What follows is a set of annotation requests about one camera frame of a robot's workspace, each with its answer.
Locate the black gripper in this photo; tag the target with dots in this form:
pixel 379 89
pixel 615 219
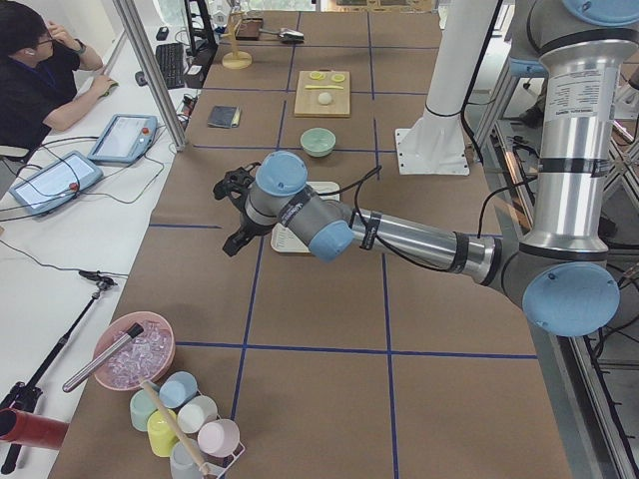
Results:
pixel 247 226

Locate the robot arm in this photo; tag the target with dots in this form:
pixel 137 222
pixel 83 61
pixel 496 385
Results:
pixel 556 274

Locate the mint green bowl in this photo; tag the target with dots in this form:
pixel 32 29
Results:
pixel 318 142

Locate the pink bowl with ice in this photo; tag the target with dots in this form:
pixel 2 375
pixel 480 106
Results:
pixel 147 356

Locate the white bear tray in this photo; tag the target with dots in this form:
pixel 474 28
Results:
pixel 310 223

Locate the grey folded cloth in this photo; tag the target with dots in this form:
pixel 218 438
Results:
pixel 225 117

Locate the metal rod tool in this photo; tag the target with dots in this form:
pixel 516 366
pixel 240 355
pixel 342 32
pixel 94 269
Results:
pixel 90 368

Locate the wooden cutting board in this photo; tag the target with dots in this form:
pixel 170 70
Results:
pixel 306 101

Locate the teach pendant tablet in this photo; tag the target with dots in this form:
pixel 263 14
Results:
pixel 126 138
pixel 56 184

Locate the light blue cup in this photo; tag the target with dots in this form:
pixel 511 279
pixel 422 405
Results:
pixel 178 389

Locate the yellow plastic knife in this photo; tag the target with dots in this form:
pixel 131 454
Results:
pixel 323 87

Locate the wooden mug tree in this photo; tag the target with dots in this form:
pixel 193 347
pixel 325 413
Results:
pixel 236 59

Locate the white cup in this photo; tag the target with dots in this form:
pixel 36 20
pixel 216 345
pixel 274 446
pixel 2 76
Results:
pixel 196 413

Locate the pale green cup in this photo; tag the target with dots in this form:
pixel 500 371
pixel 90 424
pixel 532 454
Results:
pixel 141 407

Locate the black keyboard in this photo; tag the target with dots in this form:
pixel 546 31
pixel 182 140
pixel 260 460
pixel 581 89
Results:
pixel 171 60

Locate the pink cup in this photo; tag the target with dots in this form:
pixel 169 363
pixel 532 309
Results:
pixel 219 438

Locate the metal scoop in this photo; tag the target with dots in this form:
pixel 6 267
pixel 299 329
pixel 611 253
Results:
pixel 285 35

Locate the yellow cup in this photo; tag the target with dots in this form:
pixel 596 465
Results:
pixel 162 437

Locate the grey cup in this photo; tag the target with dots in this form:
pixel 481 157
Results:
pixel 182 465

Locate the seated person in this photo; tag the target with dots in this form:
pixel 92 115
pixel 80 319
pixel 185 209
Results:
pixel 50 80

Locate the black tripod stick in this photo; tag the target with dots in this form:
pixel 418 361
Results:
pixel 25 395

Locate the red cylinder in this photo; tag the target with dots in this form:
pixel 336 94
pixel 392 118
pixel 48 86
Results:
pixel 33 430

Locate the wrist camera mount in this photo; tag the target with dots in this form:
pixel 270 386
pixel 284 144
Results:
pixel 235 184

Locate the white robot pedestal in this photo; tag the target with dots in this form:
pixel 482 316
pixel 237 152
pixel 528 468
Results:
pixel 434 145

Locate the white wire cup rack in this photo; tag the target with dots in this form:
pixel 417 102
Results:
pixel 229 459

